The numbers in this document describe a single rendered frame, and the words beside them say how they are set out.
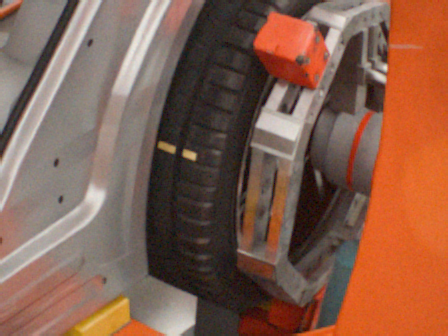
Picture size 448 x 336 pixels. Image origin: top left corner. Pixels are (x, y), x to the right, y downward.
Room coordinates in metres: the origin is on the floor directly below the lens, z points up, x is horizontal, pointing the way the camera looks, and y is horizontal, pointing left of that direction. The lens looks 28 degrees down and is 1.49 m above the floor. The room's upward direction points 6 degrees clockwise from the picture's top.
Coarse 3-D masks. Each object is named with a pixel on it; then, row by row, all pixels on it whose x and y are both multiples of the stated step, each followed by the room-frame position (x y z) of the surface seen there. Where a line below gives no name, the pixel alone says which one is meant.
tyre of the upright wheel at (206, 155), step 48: (240, 0) 1.24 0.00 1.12; (288, 0) 1.24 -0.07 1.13; (192, 48) 1.18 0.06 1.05; (240, 48) 1.16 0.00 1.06; (192, 96) 1.14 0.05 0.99; (240, 96) 1.13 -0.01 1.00; (192, 144) 1.11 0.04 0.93; (240, 144) 1.15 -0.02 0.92; (192, 192) 1.10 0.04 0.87; (192, 240) 1.10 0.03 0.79; (192, 288) 1.18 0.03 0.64; (240, 288) 1.20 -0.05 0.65
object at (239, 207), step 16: (304, 16) 1.30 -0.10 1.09; (256, 112) 1.18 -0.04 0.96; (320, 112) 1.45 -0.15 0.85; (240, 160) 1.16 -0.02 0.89; (304, 160) 1.40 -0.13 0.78; (240, 176) 1.16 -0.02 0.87; (304, 176) 1.55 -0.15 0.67; (320, 176) 1.47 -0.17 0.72; (240, 192) 1.17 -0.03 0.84; (272, 192) 1.32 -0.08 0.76; (304, 192) 1.52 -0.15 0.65; (320, 192) 1.48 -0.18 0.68; (336, 192) 1.51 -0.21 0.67; (240, 208) 1.21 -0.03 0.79; (304, 208) 1.49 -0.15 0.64; (320, 208) 1.48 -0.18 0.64; (240, 224) 1.45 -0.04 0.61; (304, 224) 1.45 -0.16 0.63; (320, 224) 1.46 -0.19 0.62; (304, 240) 1.41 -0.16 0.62; (288, 256) 1.35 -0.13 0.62
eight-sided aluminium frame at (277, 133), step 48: (336, 0) 1.34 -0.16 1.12; (384, 0) 1.43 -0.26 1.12; (336, 48) 1.20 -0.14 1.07; (384, 48) 1.55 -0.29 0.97; (288, 96) 1.17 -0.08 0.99; (384, 96) 1.58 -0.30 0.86; (288, 144) 1.10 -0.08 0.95; (288, 192) 1.10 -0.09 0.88; (240, 240) 1.13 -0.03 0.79; (288, 240) 1.13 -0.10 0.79; (336, 240) 1.42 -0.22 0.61; (288, 288) 1.16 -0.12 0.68
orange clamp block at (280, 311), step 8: (272, 304) 1.29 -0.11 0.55; (280, 304) 1.28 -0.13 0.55; (288, 304) 1.28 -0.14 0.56; (312, 304) 1.28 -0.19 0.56; (272, 312) 1.28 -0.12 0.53; (280, 312) 1.28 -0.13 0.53; (288, 312) 1.27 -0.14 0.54; (296, 312) 1.26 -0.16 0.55; (304, 312) 1.26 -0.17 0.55; (272, 320) 1.28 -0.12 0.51; (280, 320) 1.27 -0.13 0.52; (288, 320) 1.27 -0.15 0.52; (296, 320) 1.26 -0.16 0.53; (304, 320) 1.26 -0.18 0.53; (288, 328) 1.26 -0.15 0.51; (296, 328) 1.25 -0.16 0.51
